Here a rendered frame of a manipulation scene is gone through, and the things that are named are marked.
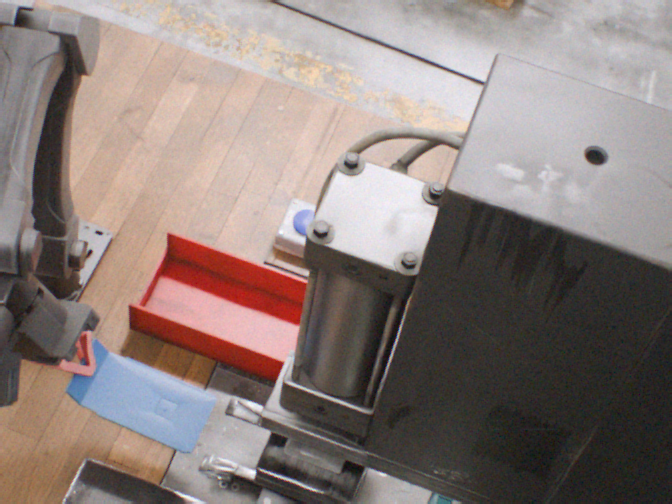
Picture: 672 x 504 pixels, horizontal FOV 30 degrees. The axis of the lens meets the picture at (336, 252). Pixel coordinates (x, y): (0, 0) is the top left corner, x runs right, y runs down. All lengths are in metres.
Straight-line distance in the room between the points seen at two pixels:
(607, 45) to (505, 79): 2.43
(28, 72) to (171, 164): 0.49
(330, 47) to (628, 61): 0.75
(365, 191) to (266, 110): 0.84
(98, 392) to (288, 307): 0.30
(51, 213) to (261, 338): 0.31
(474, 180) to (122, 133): 1.01
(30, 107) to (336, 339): 0.41
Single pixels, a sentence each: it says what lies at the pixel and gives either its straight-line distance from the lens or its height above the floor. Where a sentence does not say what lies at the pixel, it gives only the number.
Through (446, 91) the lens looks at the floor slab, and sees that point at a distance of 3.07.
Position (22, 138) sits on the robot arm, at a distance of 1.26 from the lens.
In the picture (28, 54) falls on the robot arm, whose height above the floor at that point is 1.32.
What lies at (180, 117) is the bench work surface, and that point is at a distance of 1.78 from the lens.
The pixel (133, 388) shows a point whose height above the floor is 1.00.
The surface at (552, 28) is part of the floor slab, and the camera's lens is 3.29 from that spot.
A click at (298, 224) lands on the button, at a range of 1.64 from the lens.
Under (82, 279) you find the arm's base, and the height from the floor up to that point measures 0.92.
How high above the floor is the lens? 2.29
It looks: 56 degrees down
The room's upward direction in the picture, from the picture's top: 11 degrees clockwise
